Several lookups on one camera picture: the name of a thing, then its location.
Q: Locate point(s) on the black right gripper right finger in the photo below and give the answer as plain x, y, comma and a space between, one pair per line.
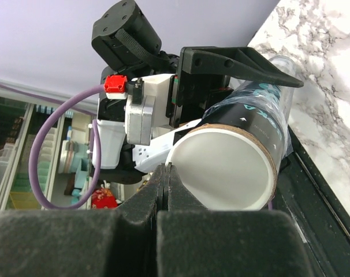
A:
195, 241

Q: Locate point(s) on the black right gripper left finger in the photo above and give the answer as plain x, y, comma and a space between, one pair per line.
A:
95, 242

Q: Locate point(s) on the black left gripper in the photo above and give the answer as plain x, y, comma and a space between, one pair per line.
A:
207, 77

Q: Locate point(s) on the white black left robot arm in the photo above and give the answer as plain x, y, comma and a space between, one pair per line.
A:
126, 41

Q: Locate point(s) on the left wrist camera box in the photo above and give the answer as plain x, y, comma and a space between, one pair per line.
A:
148, 103

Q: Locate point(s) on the black table edge rail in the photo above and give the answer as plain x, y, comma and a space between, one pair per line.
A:
322, 221

